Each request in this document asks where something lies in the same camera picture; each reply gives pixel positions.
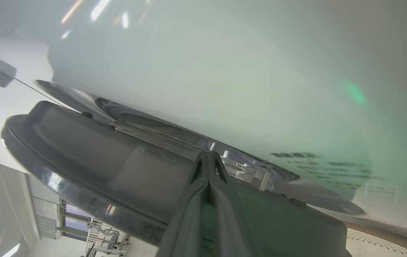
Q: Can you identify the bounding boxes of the cream perforated basket brown rim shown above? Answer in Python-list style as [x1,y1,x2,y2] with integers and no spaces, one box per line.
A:
[344,221,407,257]

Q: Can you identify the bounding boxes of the white front-load washing machine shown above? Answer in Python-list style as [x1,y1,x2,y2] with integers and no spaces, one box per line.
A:
[0,0,407,238]

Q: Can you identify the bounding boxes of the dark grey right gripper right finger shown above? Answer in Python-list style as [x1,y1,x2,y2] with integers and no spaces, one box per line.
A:
[209,152,264,257]

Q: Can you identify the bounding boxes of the dark round glass washer door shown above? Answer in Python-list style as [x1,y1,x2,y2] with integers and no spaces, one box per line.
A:
[1,101,352,257]

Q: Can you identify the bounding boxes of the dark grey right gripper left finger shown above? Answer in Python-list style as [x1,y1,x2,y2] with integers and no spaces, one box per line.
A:
[157,152,210,257]

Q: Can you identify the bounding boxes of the white metal equipment stand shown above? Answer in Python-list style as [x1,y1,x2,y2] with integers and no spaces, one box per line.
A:
[81,218,129,257]

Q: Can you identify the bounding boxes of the dark framed window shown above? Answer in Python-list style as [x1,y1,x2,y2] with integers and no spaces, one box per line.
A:
[60,203,94,240]

